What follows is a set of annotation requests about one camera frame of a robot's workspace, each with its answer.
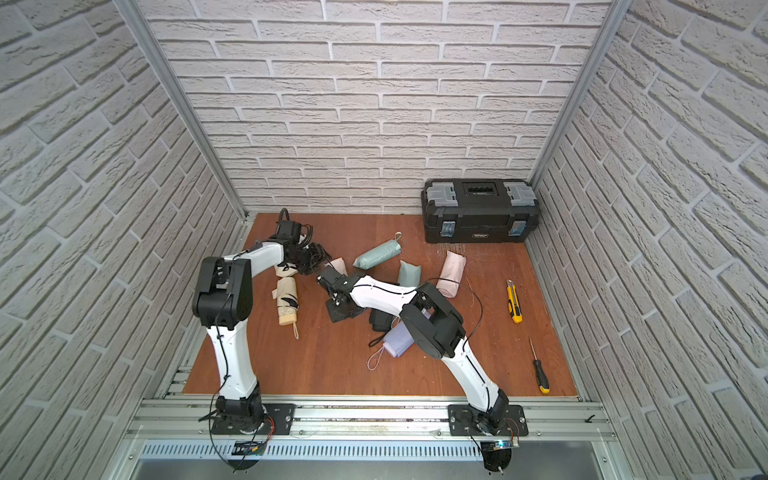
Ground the light pink sleeved umbrella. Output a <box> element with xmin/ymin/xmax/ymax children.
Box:
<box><xmin>328</xmin><ymin>257</ymin><xmax>348</xmax><ymax>275</ymax></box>

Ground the beige umbrella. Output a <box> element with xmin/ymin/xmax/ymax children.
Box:
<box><xmin>272</xmin><ymin>276</ymin><xmax>300</xmax><ymax>339</ymax></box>

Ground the black umbrella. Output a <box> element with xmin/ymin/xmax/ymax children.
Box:
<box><xmin>368</xmin><ymin>309</ymin><xmax>395</xmax><ymax>347</ymax></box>

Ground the beige umbrella sleeve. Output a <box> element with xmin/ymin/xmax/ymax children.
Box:
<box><xmin>275</xmin><ymin>263</ymin><xmax>298</xmax><ymax>278</ymax></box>

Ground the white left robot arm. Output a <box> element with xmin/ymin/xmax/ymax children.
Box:
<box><xmin>192</xmin><ymin>239</ymin><xmax>330</xmax><ymax>431</ymax></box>

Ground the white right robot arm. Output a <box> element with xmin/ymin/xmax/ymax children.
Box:
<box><xmin>317</xmin><ymin>266</ymin><xmax>508</xmax><ymax>435</ymax></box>

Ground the mint green sleeved umbrella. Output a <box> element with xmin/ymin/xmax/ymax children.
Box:
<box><xmin>353</xmin><ymin>232</ymin><xmax>402</xmax><ymax>270</ymax></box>

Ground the small mint green sleeve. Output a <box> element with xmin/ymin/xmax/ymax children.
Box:
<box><xmin>397</xmin><ymin>261</ymin><xmax>422</xmax><ymax>287</ymax></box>

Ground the lilac sleeved umbrella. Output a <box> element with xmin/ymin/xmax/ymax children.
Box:
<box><xmin>366</xmin><ymin>322</ymin><xmax>414</xmax><ymax>371</ymax></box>

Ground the black plastic toolbox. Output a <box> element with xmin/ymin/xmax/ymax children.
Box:
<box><xmin>421</xmin><ymin>179</ymin><xmax>540</xmax><ymax>244</ymax></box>

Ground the yellow utility knife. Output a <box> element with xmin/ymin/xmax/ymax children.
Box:
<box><xmin>507</xmin><ymin>280</ymin><xmax>523</xmax><ymax>324</ymax></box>

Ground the black yellow screwdriver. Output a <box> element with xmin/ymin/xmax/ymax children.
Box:
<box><xmin>529</xmin><ymin>339</ymin><xmax>550</xmax><ymax>395</ymax></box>

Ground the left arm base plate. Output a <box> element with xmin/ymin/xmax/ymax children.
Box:
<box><xmin>211</xmin><ymin>403</ymin><xmax>296</xmax><ymax>435</ymax></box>

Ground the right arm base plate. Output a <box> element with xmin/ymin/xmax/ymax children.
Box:
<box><xmin>447</xmin><ymin>404</ymin><xmax>529</xmax><ymax>439</ymax></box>

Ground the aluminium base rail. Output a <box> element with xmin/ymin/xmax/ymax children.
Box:
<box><xmin>104</xmin><ymin>394</ymin><xmax>630</xmax><ymax>479</ymax></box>

